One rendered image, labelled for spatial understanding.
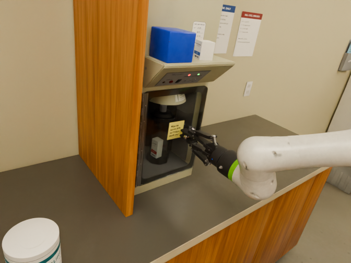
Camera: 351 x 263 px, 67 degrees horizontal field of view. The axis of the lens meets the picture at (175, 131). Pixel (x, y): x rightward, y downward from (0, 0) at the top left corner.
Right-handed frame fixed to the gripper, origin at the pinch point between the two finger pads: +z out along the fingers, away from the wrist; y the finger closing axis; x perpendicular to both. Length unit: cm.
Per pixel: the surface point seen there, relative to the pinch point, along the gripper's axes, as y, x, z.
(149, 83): 23.1, 20.8, 0.0
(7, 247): -11, 66, -12
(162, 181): -23.6, 6.5, 4.6
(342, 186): -114, -249, -6
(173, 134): -0.3, 5.0, 3.5
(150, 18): 42.1, 19.7, 4.5
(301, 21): 47, -147, 47
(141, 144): -1.2, 19.8, 3.5
